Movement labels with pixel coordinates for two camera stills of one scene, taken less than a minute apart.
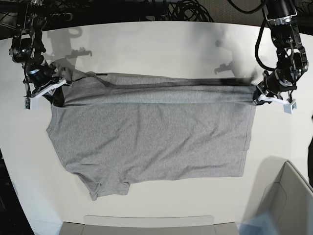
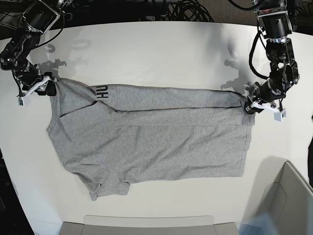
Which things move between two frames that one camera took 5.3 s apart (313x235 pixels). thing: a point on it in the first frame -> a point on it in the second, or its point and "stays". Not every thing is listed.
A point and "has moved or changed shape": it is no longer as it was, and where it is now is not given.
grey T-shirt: [114, 130] has moved or changed shape
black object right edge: [310, 158] stays
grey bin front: [116, 224] stays
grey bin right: [289, 199] stays
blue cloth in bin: [263, 224] stays
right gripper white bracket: [265, 97] -> [256, 106]
